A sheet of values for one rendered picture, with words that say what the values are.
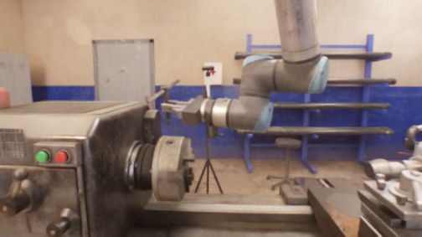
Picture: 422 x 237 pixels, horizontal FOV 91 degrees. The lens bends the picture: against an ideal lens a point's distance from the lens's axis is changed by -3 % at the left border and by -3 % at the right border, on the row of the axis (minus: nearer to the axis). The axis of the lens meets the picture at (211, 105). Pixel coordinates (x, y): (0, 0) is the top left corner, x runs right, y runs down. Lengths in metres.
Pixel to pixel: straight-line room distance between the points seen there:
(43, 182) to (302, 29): 0.79
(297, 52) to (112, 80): 3.91
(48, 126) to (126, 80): 3.42
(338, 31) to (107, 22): 4.01
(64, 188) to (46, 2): 4.59
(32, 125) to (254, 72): 0.67
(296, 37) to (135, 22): 3.84
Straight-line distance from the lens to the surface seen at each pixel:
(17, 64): 4.41
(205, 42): 3.89
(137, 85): 4.07
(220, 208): 1.13
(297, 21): 0.52
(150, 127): 1.02
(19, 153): 0.83
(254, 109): 0.61
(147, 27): 4.14
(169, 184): 0.81
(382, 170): 1.05
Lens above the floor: 1.44
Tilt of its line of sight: 7 degrees down
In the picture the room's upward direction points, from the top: straight up
